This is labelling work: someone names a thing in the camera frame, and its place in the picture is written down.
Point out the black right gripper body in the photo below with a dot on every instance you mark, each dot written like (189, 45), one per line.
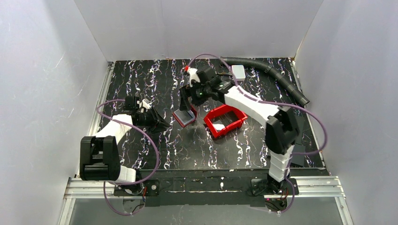
(186, 94)

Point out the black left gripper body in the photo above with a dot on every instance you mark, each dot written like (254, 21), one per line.
(153, 118)

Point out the red plastic bin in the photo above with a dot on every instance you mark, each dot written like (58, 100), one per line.
(224, 119)

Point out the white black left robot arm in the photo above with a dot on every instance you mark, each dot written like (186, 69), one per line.
(99, 157)

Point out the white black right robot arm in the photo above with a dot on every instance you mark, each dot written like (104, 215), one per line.
(281, 127)

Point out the lower black card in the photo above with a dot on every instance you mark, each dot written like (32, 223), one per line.
(298, 160)

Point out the white rectangular box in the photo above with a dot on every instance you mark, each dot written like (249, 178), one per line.
(239, 72)

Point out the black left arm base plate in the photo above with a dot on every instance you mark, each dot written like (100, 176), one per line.
(147, 188)

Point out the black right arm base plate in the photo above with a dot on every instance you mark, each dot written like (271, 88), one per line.
(262, 186)

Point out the aluminium frame rail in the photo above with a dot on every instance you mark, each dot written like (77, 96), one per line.
(202, 180)

